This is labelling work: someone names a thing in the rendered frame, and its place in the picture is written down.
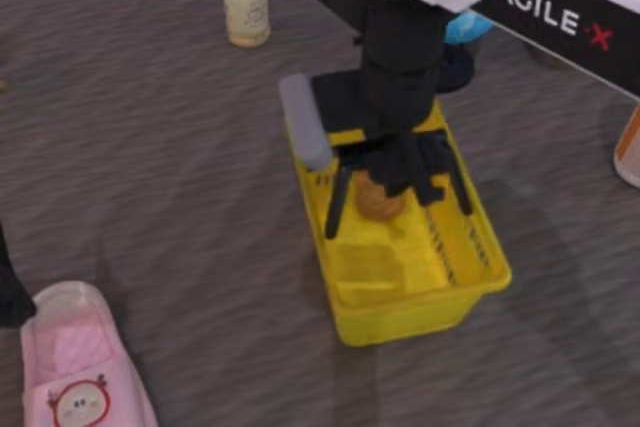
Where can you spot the brown round bread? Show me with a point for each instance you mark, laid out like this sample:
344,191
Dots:
375,202

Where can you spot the blue object with black base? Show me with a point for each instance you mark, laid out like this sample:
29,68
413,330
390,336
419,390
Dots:
465,27

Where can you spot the white and orange container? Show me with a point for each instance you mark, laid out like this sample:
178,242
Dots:
631,152

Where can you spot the pink slipper with cartoon face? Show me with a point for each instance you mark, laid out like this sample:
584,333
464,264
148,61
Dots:
75,357

